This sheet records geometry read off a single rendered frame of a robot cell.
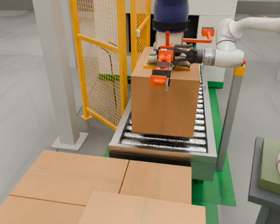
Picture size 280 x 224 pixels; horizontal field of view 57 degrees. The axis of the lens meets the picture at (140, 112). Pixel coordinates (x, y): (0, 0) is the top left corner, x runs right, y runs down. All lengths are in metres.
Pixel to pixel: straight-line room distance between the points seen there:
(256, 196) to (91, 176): 0.90
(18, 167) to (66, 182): 1.14
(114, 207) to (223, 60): 0.93
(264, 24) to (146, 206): 0.95
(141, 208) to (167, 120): 0.82
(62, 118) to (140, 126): 1.14
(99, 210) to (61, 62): 1.64
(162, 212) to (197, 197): 1.35
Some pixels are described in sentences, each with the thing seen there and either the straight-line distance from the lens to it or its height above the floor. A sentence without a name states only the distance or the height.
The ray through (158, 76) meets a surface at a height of 1.23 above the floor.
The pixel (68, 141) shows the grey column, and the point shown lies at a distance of 2.78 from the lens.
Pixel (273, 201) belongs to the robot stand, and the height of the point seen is 0.75.
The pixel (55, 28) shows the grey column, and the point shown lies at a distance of 2.28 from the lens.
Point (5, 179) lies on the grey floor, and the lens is 2.63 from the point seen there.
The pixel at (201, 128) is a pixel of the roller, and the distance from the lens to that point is 2.05.
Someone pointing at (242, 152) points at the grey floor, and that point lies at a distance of 2.82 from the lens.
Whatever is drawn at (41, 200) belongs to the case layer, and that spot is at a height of 0.54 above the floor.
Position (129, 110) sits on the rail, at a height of 0.59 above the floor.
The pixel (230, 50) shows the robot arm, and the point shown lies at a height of 1.25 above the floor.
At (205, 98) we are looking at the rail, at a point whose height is 0.60.
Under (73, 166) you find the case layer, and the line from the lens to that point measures 1.71.
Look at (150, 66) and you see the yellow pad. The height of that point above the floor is 1.09.
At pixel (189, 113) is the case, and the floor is 0.86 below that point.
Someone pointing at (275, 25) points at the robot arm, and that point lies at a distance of 1.32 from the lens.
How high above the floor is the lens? 1.66
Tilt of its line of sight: 31 degrees down
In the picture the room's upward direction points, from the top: straight up
